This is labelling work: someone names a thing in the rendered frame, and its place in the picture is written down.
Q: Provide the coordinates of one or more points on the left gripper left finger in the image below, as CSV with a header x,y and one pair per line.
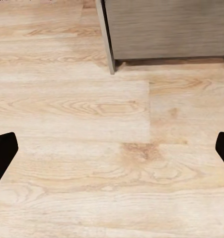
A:
x,y
8,149

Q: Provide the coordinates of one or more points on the dishwasher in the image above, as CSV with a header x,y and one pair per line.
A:
x,y
166,29

